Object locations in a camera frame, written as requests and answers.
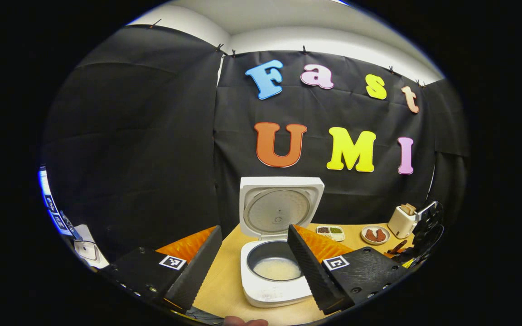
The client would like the round white plate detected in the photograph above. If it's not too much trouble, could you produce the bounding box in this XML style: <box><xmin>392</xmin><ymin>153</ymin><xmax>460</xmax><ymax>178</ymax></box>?
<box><xmin>361</xmin><ymin>225</ymin><xmax>390</xmax><ymax>245</ymax></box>

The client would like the computer monitor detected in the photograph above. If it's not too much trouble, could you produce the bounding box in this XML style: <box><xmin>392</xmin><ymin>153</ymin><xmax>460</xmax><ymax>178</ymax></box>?
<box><xmin>39</xmin><ymin>167</ymin><xmax>73</xmax><ymax>236</ymax></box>

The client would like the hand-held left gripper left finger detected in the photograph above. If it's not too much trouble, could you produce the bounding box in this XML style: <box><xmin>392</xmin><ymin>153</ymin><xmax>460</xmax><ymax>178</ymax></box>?
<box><xmin>100</xmin><ymin>225</ymin><xmax>223</xmax><ymax>313</ymax></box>

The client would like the white toaster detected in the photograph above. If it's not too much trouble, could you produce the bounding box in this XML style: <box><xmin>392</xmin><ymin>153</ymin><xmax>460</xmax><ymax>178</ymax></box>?
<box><xmin>387</xmin><ymin>204</ymin><xmax>418</xmax><ymax>239</ymax></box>

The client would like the white rice cooker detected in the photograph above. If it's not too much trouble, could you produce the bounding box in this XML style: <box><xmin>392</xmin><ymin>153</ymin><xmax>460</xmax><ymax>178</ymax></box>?
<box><xmin>239</xmin><ymin>177</ymin><xmax>325</xmax><ymax>308</ymax></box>

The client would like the white rounded device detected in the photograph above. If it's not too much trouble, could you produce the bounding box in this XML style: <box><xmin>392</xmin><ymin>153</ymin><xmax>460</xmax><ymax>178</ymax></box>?
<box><xmin>73</xmin><ymin>225</ymin><xmax>110</xmax><ymax>270</ymax></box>

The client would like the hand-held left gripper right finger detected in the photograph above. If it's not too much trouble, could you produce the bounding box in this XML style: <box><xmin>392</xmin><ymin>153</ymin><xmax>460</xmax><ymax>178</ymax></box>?
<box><xmin>287</xmin><ymin>224</ymin><xmax>410</xmax><ymax>316</ymax></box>

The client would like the white divided dish of beans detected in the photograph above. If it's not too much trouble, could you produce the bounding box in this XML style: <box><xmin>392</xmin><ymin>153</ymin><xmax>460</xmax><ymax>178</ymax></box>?
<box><xmin>316</xmin><ymin>225</ymin><xmax>346</xmax><ymax>242</ymax></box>

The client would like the black backdrop cloth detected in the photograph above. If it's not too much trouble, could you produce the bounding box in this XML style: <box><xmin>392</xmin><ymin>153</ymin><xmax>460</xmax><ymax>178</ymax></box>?
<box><xmin>41</xmin><ymin>25</ymin><xmax>470</xmax><ymax>263</ymax></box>

